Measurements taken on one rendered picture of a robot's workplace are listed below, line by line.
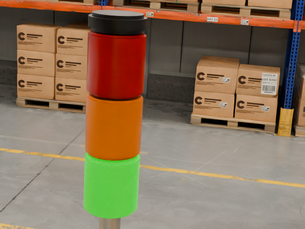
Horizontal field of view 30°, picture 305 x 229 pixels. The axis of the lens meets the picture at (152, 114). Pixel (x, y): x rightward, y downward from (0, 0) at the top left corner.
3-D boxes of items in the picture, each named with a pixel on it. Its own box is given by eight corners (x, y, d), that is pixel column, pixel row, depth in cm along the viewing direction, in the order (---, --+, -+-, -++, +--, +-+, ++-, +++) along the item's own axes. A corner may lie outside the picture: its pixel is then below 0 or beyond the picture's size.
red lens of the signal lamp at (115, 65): (78, 96, 48) (79, 32, 47) (96, 83, 53) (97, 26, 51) (135, 102, 47) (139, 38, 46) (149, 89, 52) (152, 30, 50)
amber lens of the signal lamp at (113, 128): (76, 157, 49) (78, 98, 48) (94, 139, 54) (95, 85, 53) (132, 164, 49) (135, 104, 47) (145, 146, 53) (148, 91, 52)
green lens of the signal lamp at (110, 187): (76, 215, 51) (76, 159, 50) (92, 193, 56) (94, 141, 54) (130, 222, 50) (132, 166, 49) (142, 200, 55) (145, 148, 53)
